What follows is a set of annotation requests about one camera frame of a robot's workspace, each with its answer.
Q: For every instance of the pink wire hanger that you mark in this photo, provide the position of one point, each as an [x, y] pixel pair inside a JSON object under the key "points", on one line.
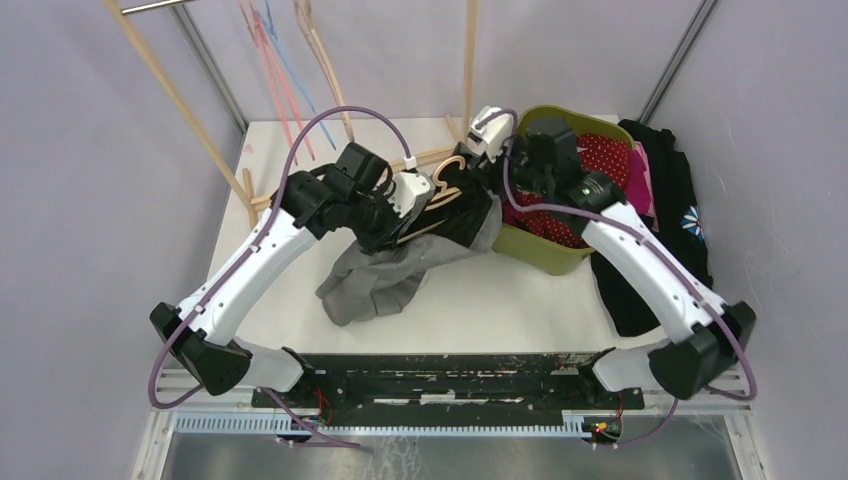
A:
{"points": [[259, 39], [293, 114]]}

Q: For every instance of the magenta pleated skirt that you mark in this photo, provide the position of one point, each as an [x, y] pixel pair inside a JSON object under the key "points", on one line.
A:
{"points": [[638, 192]]}

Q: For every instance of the metal wall rail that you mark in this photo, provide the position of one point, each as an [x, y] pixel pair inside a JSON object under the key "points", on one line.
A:
{"points": [[681, 52], [203, 53]]}

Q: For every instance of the wooden hanger with grey skirt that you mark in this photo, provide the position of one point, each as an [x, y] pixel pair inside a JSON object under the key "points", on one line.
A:
{"points": [[444, 194]]}

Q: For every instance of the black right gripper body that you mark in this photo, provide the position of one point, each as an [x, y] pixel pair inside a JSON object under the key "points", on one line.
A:
{"points": [[528, 178]]}

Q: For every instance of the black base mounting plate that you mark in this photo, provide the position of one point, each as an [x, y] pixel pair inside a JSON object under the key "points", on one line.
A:
{"points": [[452, 393]]}

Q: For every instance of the grey skirt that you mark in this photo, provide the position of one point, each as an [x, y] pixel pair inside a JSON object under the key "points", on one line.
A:
{"points": [[362, 287]]}

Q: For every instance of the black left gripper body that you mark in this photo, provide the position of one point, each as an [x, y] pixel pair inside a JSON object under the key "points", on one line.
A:
{"points": [[373, 219]]}

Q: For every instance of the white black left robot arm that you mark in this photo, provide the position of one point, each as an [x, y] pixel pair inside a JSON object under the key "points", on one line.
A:
{"points": [[200, 331]]}

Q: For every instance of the red polka dot skirt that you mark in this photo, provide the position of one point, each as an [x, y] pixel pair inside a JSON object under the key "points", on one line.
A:
{"points": [[597, 153]]}

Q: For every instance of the left metal wall rail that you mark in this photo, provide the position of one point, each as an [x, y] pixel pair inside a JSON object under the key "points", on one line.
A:
{"points": [[203, 53]]}

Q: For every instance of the black floral garment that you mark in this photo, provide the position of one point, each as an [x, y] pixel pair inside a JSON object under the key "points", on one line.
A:
{"points": [[678, 227]]}

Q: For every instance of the olive green laundry basket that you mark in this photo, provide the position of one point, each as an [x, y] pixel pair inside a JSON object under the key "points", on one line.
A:
{"points": [[543, 254]]}

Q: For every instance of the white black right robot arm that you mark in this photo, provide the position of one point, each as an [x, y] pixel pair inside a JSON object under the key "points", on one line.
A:
{"points": [[703, 349]]}

